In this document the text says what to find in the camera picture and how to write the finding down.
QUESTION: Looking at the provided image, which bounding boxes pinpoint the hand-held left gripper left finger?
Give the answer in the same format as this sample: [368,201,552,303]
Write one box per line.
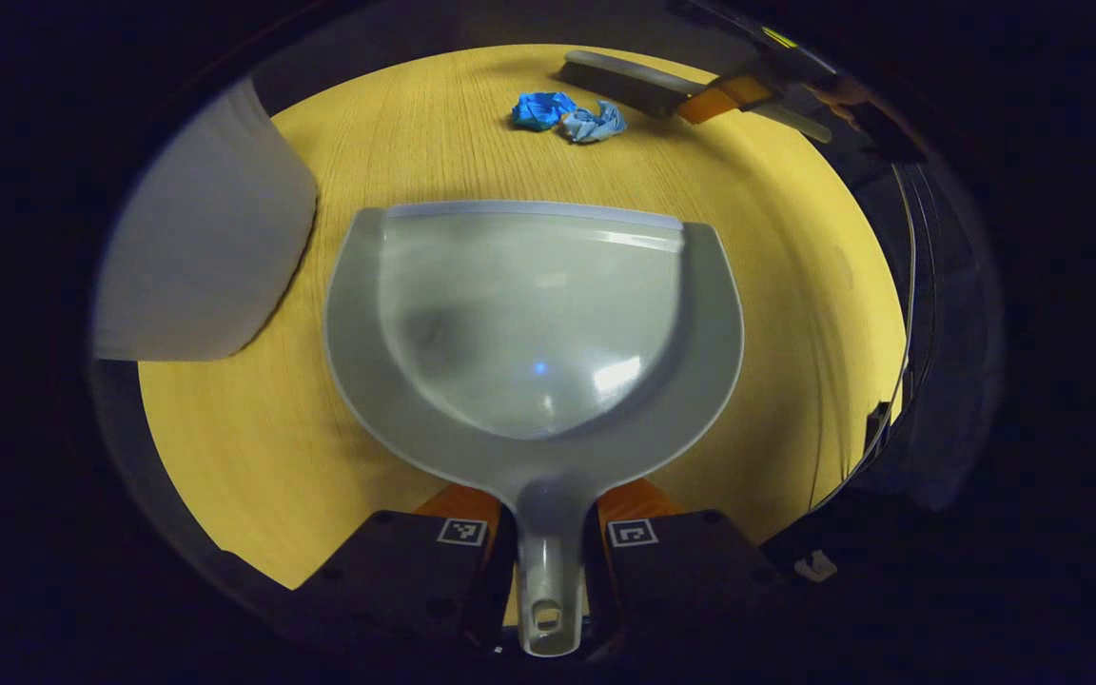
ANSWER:
[296,482,517,650]

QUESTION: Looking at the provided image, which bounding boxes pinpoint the light blue paper ball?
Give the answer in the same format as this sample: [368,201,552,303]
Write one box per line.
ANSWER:
[561,99,628,145]

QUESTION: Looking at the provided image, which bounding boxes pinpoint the small grey broom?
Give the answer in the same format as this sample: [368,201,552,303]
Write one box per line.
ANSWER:
[561,49,835,146]

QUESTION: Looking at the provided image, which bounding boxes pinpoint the grey plastic garbage bin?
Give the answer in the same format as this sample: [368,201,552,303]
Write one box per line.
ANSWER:
[91,77,320,363]

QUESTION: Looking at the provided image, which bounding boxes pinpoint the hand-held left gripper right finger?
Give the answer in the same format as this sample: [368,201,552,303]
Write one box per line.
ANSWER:
[585,478,788,650]

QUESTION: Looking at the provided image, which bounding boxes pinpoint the grey plastic dustpan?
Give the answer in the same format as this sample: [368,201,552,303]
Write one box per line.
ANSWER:
[323,199,746,658]

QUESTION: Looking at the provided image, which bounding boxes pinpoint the small white plastic clip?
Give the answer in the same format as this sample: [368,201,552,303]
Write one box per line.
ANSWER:
[793,549,838,584]

